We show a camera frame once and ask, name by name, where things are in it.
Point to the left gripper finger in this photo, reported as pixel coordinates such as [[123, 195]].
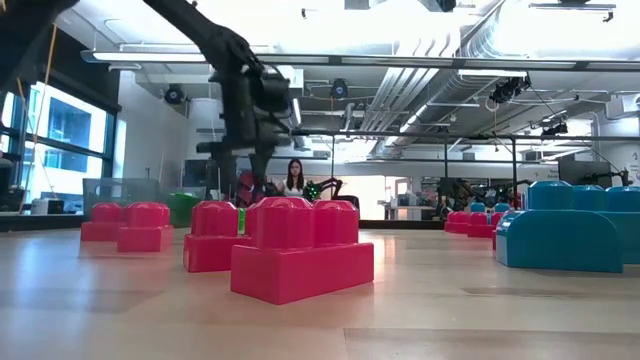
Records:
[[227, 175], [261, 167]]

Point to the green toy building block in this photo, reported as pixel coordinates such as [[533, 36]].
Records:
[[182, 210], [241, 221]]

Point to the red toy building block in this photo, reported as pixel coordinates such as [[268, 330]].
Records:
[[455, 222], [300, 270], [212, 245], [145, 235], [480, 227], [105, 220]]

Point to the long blue toy building block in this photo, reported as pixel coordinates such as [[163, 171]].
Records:
[[615, 200]]

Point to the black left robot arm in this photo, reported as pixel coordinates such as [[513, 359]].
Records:
[[200, 27]]

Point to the background black robot arm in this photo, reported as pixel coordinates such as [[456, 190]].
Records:
[[332, 183]]

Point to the red equipment cart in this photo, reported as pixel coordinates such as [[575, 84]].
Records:
[[244, 190]]

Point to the black background monitor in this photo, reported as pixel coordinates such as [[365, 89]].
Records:
[[197, 172]]

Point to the person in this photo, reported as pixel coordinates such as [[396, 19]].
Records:
[[295, 180]]

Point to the black round ceiling device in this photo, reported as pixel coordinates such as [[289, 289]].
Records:
[[339, 89], [174, 94]]

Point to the clear grey plastic bin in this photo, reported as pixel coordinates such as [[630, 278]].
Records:
[[125, 192]]

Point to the long ceiling light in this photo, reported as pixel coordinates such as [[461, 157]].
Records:
[[150, 56]]

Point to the white box device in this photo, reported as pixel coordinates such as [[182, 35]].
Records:
[[41, 206]]

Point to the dark monitor screen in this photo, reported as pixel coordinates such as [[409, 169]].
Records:
[[570, 172]]

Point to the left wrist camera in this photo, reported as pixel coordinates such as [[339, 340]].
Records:
[[275, 95]]

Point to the black aluminium table frame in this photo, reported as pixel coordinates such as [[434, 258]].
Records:
[[400, 225]]

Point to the black background rig frame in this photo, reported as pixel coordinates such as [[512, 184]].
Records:
[[514, 170]]

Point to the black overhead camera cluster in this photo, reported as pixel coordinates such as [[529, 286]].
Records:
[[507, 90]]

